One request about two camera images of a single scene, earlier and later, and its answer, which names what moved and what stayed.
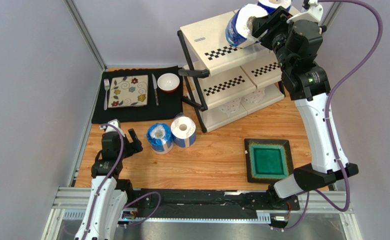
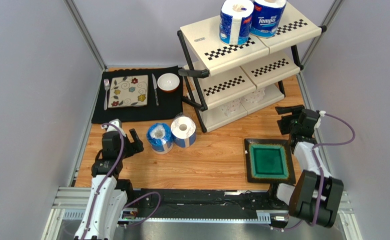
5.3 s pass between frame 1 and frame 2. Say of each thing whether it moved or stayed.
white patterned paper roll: stayed
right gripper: moved
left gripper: stayed
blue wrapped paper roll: stayed
